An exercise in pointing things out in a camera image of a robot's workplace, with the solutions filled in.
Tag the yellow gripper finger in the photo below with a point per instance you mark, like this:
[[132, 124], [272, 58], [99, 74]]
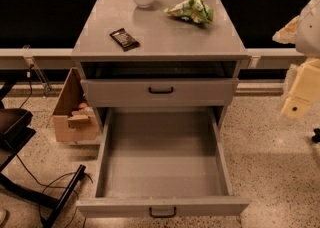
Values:
[[286, 35], [304, 91]]

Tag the black chair base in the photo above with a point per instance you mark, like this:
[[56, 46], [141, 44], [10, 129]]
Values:
[[15, 133]]

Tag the green chip bag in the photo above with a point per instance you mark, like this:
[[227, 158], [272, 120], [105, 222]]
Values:
[[192, 11]]

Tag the black chocolate rxbar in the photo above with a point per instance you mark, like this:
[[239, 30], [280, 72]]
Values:
[[124, 39]]

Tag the metal window railing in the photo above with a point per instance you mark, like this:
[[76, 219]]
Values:
[[278, 58]]

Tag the closed grey middle drawer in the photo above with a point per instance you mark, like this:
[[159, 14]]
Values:
[[158, 92]]

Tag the black caster wheel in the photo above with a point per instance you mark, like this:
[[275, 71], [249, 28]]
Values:
[[316, 136]]

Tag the grey drawer cabinet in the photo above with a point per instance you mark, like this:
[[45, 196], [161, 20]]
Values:
[[169, 47]]

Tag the open grey bottom drawer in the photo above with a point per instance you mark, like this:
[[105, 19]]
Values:
[[161, 163]]

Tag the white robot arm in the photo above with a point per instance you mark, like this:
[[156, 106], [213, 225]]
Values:
[[304, 32]]

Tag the cardboard box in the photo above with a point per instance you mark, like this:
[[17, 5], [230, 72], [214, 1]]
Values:
[[73, 119]]

